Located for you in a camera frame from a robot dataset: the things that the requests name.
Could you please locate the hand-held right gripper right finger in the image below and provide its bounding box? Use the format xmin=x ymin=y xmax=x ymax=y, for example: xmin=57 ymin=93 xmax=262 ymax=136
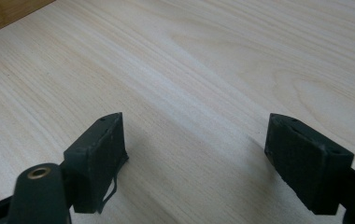
xmin=263 ymin=112 xmax=355 ymax=217

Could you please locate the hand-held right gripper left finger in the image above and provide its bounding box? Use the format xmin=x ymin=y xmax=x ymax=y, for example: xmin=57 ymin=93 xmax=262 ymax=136
xmin=63 ymin=112 xmax=130 ymax=215

